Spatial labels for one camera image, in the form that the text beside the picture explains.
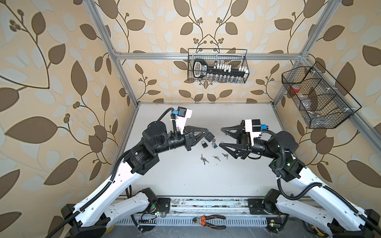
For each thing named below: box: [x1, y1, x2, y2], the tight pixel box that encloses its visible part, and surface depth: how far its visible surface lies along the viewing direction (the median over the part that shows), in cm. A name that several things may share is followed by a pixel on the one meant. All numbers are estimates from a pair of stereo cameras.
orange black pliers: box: [192, 214, 227, 230], surface depth 71 cm
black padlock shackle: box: [204, 131, 215, 143], surface depth 57 cm
